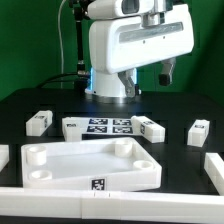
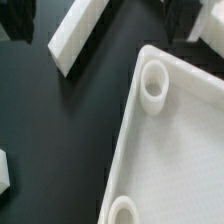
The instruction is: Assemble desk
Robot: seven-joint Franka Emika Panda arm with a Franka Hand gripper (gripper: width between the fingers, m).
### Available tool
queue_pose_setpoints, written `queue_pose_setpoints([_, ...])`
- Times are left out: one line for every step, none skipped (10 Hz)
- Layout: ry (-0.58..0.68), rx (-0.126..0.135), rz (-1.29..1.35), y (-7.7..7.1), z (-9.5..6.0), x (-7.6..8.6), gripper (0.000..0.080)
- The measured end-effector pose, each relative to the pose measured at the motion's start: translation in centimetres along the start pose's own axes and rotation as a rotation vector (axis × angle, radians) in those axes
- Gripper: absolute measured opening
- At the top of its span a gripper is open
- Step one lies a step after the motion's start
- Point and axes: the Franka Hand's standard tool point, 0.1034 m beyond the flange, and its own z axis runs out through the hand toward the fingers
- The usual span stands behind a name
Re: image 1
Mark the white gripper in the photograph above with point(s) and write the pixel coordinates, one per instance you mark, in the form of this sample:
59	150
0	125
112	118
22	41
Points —
122	44

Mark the white desk top tray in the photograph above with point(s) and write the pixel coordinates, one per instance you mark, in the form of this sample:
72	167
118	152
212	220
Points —
114	164

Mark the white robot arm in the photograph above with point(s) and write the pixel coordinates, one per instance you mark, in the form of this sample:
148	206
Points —
107	87

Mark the marker sheet with tags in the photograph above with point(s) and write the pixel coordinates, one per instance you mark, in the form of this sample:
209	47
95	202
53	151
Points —
107	126

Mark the white right fence piece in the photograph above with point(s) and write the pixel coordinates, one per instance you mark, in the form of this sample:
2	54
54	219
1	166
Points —
214	166

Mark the white fence piece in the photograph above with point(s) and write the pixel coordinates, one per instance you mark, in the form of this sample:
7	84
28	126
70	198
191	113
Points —
214	166
4	156

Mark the white left fence piece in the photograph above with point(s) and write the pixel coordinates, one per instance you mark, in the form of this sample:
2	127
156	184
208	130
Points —
4	156

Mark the white front fence bar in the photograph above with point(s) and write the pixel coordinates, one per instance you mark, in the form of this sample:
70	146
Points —
131	206

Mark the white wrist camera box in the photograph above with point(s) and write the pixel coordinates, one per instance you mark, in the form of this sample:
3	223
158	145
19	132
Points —
110	9

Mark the black camera stand pole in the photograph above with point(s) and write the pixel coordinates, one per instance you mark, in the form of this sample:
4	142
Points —
83	75

